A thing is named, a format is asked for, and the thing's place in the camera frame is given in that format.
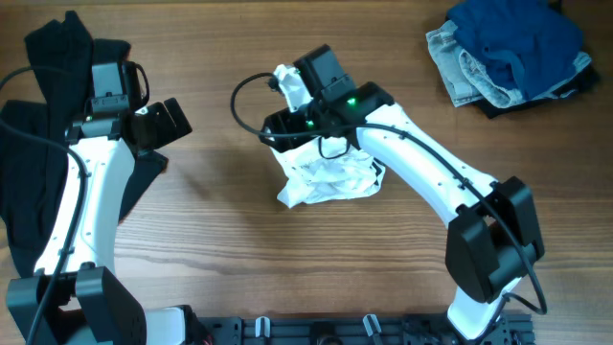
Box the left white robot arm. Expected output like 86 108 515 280
7 98 206 344

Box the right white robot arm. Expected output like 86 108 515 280
261 78 544 342

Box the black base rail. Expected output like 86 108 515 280
191 310 535 345

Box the dark blue garment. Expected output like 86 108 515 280
446 0 583 100

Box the light blue denim garment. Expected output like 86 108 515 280
426 19 592 108

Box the white t-shirt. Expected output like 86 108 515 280
271 64 385 208

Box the black garment under pile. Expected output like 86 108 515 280
472 62 601 120

